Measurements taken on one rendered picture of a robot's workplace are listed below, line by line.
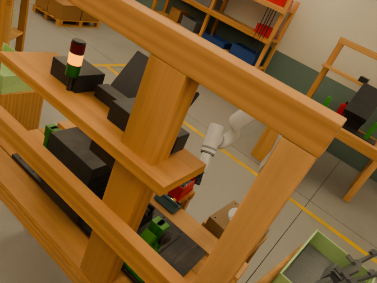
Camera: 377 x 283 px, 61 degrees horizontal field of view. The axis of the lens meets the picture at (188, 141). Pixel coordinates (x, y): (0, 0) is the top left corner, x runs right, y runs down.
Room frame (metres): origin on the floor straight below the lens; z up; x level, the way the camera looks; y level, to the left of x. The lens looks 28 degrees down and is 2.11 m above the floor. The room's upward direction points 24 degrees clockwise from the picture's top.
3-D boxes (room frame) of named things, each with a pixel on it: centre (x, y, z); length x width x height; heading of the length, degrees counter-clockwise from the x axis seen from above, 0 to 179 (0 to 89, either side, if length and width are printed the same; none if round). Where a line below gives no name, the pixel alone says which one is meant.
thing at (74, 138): (1.21, 0.42, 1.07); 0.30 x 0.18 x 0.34; 66
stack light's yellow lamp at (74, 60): (1.07, 0.49, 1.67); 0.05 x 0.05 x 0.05
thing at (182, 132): (0.97, 0.09, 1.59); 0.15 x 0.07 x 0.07; 66
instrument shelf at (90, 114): (1.06, 0.37, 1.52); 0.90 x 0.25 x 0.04; 66
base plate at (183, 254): (1.29, 0.26, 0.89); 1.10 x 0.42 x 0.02; 66
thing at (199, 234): (1.55, 0.14, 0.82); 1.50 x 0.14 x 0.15; 66
